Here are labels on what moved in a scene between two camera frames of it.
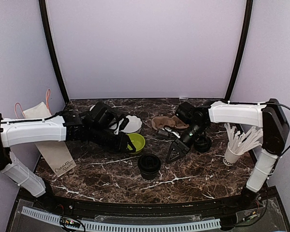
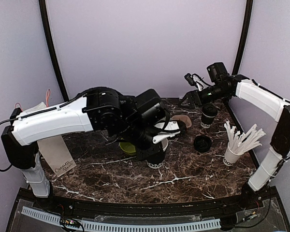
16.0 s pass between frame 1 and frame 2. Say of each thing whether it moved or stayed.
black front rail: stayed
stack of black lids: stayed
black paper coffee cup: moved
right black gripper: moved
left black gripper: moved
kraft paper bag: stayed
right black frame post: stayed
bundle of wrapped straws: stayed
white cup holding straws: stayed
